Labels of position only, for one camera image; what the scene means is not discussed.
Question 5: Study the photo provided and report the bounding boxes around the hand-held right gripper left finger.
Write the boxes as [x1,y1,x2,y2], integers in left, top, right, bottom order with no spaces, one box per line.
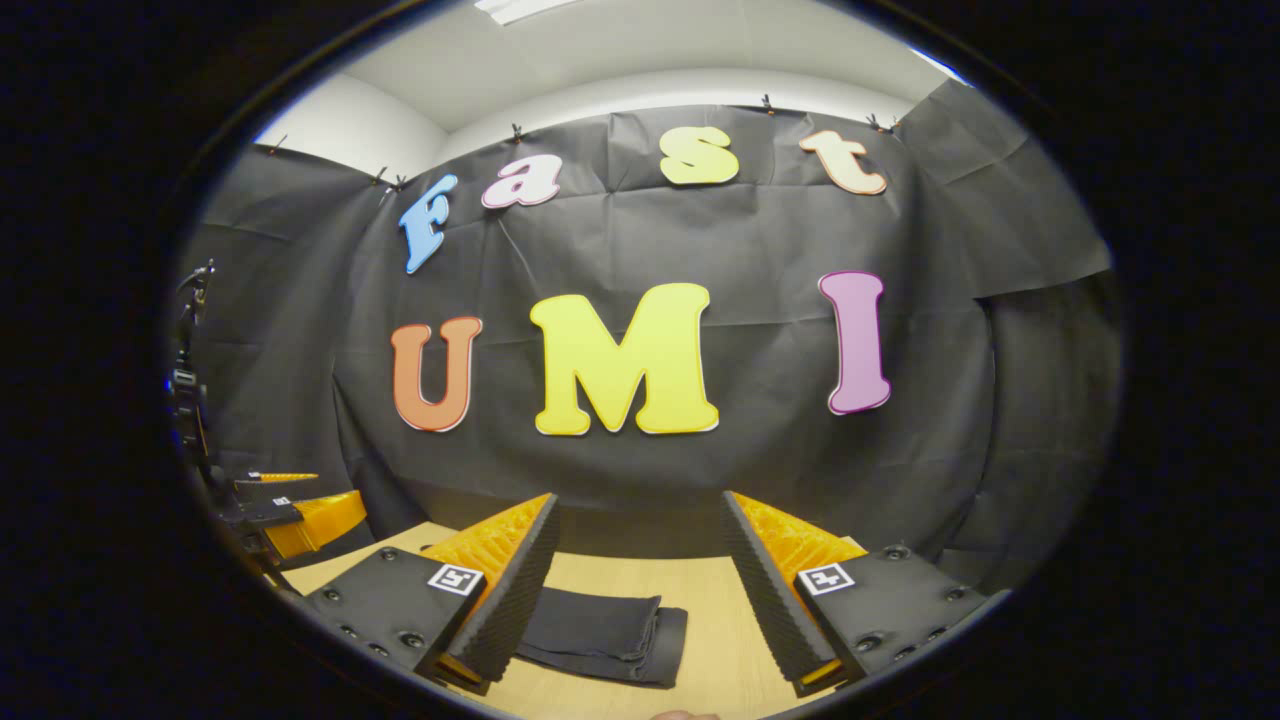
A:
[298,491,562,698]

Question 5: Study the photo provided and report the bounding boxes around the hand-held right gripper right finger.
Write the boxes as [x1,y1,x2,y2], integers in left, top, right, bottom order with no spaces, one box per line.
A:
[721,489,993,700]

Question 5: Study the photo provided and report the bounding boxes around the dark grey jeans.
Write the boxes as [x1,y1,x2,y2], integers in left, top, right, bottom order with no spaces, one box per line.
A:
[513,586,690,690]

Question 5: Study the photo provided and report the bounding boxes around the black backdrop cloth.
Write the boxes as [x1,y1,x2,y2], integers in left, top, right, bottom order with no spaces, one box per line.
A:
[170,78,1129,601]

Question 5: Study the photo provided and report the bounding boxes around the row of black cloth clips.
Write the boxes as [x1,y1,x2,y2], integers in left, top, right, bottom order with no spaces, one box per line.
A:
[265,93,901,196]

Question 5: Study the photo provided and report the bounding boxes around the ceiling light panel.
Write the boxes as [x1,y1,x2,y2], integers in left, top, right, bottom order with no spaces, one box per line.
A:
[473,0,586,27]

